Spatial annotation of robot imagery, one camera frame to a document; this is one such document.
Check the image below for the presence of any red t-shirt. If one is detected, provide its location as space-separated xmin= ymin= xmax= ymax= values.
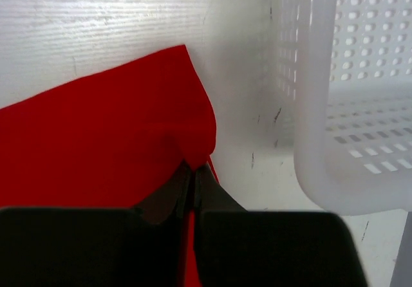
xmin=0 ymin=44 xmax=221 ymax=287

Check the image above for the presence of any white plastic basket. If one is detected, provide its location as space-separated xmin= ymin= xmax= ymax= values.
xmin=272 ymin=0 xmax=411 ymax=216

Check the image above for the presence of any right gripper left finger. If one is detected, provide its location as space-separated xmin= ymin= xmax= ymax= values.
xmin=1 ymin=163 xmax=192 ymax=286

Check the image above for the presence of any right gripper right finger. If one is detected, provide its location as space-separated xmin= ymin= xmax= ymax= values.
xmin=194 ymin=166 xmax=367 ymax=286

